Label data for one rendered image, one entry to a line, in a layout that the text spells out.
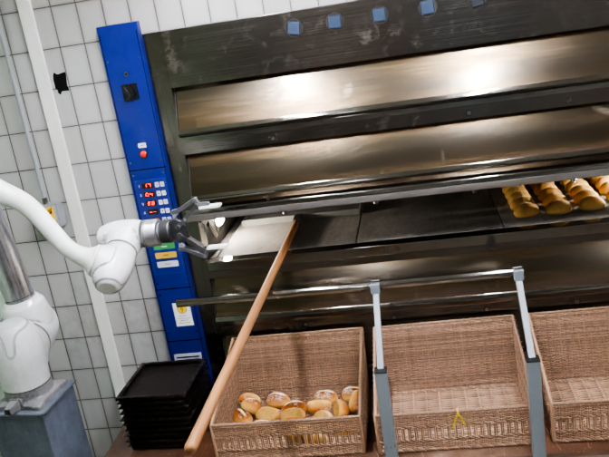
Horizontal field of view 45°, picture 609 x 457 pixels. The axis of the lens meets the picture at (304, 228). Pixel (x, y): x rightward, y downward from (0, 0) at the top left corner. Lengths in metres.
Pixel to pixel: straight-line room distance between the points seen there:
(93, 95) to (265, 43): 0.71
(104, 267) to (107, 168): 0.81
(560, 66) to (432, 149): 0.53
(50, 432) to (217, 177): 1.10
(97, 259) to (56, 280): 0.98
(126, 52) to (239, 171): 0.61
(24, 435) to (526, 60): 2.14
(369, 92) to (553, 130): 0.68
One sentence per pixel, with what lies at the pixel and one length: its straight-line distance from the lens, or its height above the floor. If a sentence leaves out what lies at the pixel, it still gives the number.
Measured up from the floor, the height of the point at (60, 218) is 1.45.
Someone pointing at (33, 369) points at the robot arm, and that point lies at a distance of 2.60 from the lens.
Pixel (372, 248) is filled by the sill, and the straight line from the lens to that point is 2.90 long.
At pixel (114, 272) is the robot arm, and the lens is 2.30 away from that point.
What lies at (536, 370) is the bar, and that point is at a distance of 2.46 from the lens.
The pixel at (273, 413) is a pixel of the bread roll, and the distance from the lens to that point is 2.94.
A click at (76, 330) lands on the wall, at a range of 3.35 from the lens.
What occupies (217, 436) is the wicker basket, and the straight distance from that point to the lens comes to 2.78.
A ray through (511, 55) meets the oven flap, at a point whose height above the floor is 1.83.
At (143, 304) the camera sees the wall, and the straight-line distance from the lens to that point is 3.18.
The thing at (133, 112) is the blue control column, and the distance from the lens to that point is 2.92.
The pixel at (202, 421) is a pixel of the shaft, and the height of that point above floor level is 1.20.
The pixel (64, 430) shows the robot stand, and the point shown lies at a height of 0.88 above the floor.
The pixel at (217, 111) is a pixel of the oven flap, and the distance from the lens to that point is 2.85.
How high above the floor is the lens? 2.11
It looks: 17 degrees down
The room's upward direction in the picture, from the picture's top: 9 degrees counter-clockwise
